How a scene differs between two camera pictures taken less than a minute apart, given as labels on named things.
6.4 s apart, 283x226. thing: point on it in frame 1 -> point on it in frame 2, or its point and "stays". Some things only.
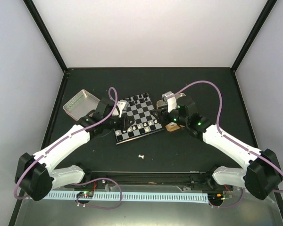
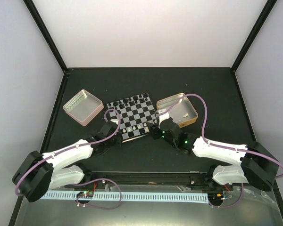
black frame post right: x=266 y=11 stays
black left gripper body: x=109 y=124 -> x=117 y=142
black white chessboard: x=139 y=106 stays
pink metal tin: x=81 y=104 stays
